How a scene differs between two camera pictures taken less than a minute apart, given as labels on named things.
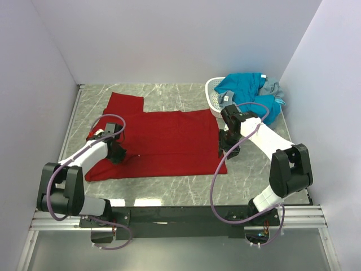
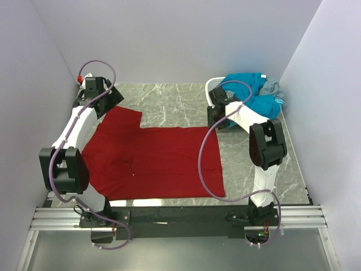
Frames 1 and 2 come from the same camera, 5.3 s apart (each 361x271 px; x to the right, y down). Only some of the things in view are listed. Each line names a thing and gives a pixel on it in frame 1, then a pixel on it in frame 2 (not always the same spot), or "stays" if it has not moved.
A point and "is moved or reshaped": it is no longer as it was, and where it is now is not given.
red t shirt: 158,144 is moved or reshaped
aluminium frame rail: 290,217 stays
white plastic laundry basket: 212,96 stays
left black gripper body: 115,157 → 110,100
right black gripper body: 231,139 → 212,116
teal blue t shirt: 246,87 stays
